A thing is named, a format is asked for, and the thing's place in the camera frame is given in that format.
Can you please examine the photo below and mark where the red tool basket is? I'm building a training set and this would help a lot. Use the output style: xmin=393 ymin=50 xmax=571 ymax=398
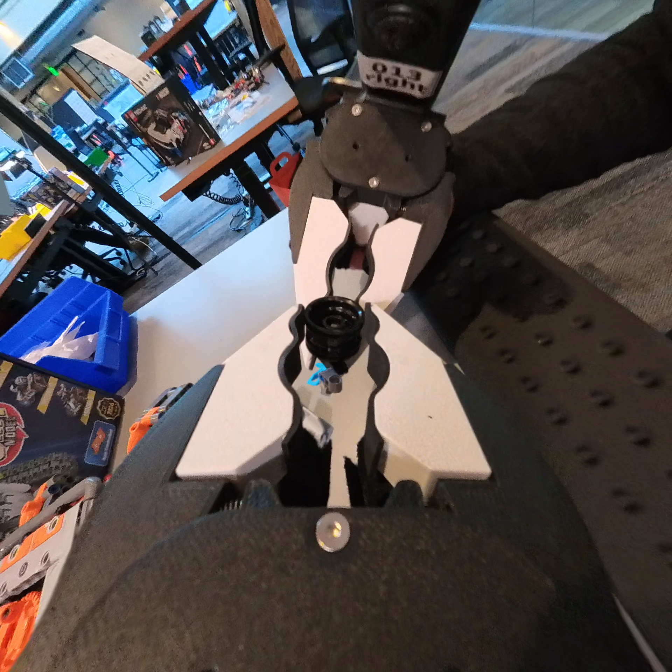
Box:
xmin=270 ymin=151 xmax=305 ymax=207

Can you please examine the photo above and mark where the black perforated board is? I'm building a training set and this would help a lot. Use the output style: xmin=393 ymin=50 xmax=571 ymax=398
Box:
xmin=415 ymin=210 xmax=672 ymax=641

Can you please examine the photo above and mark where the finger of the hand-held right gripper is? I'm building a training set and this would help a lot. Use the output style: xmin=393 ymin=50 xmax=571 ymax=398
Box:
xmin=293 ymin=194 xmax=365 ymax=316
xmin=363 ymin=205 xmax=427 ymax=312

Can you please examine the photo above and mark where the black printed box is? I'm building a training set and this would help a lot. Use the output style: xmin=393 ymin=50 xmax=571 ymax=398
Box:
xmin=124 ymin=76 xmax=222 ymax=167

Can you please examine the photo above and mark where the black office chair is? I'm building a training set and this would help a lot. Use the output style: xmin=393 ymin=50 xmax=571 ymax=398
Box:
xmin=286 ymin=0 xmax=358 ymax=74

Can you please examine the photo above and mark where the small white blue connector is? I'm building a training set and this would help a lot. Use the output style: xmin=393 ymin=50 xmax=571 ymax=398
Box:
xmin=308 ymin=360 xmax=348 ymax=394

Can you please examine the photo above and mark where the grey orange tracked toy robot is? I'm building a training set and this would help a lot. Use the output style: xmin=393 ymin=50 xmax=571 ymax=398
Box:
xmin=0 ymin=384 xmax=196 ymax=672

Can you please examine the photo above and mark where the blue plastic bin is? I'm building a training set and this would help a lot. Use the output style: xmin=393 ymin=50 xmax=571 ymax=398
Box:
xmin=0 ymin=277 xmax=135 ymax=394

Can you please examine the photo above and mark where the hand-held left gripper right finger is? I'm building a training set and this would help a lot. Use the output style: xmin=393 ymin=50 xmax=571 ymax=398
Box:
xmin=366 ymin=308 xmax=493 ymax=484

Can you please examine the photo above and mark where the wooden work table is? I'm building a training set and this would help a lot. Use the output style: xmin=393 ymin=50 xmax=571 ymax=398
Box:
xmin=158 ymin=63 xmax=316 ymax=216

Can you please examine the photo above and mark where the blue cardboard box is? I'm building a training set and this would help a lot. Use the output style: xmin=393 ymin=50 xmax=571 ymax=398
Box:
xmin=0 ymin=358 xmax=125 ymax=494

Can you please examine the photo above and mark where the small black wheel assembly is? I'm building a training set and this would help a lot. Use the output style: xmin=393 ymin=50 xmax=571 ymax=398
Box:
xmin=303 ymin=296 xmax=371 ymax=364

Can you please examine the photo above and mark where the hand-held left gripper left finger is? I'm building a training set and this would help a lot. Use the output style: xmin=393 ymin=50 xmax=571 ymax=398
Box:
xmin=176 ymin=310 xmax=305 ymax=484

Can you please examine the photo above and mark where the black stand pole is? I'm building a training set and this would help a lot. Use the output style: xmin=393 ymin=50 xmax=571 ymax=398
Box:
xmin=0 ymin=89 xmax=203 ymax=271

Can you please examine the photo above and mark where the person's right forearm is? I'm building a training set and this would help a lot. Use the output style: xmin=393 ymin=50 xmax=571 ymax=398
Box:
xmin=437 ymin=16 xmax=672 ymax=216

